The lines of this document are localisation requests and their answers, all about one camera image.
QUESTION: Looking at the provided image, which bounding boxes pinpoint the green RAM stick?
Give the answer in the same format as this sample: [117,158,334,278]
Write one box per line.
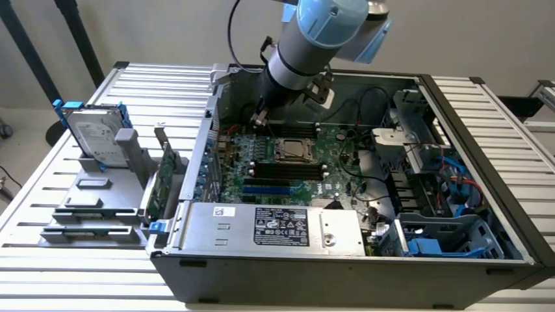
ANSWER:
[53,207,135,216]

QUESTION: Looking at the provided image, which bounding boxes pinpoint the red SATA wire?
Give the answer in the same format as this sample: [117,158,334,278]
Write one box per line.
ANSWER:
[450,175,484,215]

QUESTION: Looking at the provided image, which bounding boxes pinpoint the CPU socket with metal frame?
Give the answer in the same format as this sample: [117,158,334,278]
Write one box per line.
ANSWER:
[271,137,318,163]

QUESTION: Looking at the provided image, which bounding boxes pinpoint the black tripod leg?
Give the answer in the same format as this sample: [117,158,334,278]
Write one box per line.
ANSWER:
[56,0,105,88]

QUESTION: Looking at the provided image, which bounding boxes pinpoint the silver power supply unit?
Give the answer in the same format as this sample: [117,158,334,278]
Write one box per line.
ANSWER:
[176,201,366,257]

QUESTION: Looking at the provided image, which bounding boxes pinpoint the green graphics card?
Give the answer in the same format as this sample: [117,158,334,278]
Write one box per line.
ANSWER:
[144,121,183,225]

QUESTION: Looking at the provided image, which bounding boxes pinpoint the green motherboard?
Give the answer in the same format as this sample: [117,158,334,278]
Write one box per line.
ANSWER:
[207,125,383,212]

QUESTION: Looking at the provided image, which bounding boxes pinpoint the open black PC case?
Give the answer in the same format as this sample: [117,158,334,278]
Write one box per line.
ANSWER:
[145,63,555,311]

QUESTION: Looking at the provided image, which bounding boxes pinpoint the grey metal disk bay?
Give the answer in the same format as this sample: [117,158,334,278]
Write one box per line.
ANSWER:
[371,88,452,173]

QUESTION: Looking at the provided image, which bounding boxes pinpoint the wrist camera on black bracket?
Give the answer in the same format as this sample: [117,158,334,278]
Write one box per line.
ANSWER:
[301,71,336,110]

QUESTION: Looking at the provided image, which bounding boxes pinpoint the blue SATA wire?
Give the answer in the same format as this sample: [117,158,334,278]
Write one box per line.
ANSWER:
[436,155,470,218]

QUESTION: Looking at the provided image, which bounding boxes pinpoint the grey parts rack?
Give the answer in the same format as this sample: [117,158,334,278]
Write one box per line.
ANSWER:
[39,127,189,250]

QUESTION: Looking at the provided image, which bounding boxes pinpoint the hard disk in blue carrier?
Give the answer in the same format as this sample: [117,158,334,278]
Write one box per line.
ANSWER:
[51,99,132,171]

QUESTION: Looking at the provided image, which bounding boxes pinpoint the blue expansion slot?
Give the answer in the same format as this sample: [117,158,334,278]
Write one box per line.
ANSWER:
[241,185,291,196]

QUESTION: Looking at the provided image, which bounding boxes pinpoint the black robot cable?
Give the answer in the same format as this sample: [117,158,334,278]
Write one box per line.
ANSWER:
[227,0,267,72]

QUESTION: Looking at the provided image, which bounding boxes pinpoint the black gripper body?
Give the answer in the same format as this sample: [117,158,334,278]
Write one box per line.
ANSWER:
[251,70,304,128]

